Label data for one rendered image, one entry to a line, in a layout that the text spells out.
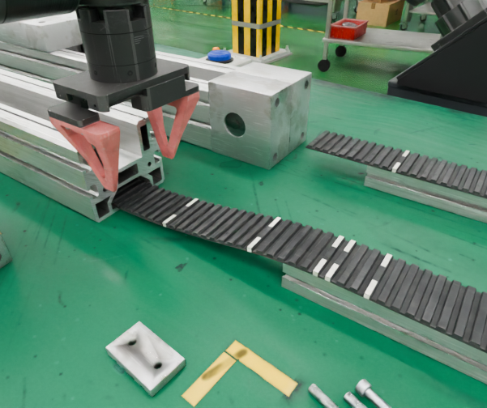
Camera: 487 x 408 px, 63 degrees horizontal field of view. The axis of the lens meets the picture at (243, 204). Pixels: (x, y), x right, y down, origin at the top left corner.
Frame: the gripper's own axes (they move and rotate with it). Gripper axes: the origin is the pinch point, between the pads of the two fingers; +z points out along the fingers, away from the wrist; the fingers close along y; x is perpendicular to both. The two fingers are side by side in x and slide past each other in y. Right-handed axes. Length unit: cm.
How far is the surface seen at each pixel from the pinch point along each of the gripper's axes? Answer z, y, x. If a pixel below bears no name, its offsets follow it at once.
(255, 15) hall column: 43, -287, -175
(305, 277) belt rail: 3.1, 1.6, 19.5
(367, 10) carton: 64, -494, -151
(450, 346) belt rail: 3.5, 1.5, 30.3
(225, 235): 2.9, 1.3, 11.5
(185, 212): 4.2, -0.7, 4.9
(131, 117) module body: -3.1, -3.0, -3.8
